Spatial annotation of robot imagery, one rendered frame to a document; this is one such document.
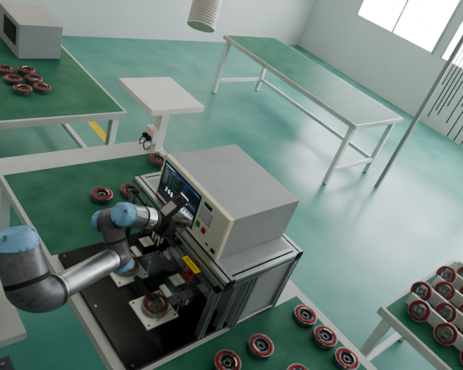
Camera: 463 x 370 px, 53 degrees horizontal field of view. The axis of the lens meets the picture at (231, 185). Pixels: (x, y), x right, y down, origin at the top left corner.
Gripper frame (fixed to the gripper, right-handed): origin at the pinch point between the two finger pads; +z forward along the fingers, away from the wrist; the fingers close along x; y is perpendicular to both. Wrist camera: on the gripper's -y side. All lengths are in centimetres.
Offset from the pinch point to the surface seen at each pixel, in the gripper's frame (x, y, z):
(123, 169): -92, 29, 47
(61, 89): -189, 28, 50
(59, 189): -84, 47, 10
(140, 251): -18.8, 31.1, 10.1
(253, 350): 40, 31, 34
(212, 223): 7.0, -4.7, 2.9
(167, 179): -24.1, -3.0, 3.6
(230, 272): 21.7, 6.1, 10.0
